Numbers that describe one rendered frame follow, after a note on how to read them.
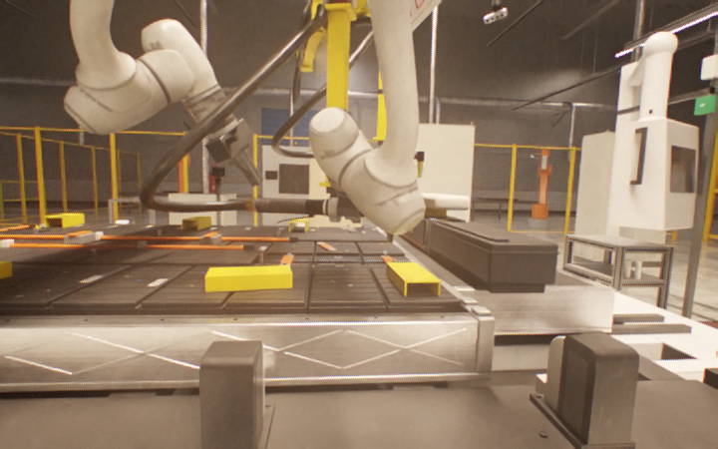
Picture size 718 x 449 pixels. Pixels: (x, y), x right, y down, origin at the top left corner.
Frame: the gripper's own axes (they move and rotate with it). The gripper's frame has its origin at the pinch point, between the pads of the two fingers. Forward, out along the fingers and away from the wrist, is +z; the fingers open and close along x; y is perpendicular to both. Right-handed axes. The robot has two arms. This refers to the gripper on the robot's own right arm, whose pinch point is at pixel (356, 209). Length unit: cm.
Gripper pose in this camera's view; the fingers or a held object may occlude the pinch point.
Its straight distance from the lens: 104.0
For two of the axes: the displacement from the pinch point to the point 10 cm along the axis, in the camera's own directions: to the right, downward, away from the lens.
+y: -9.8, -0.4, 1.7
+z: 1.4, 4.1, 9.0
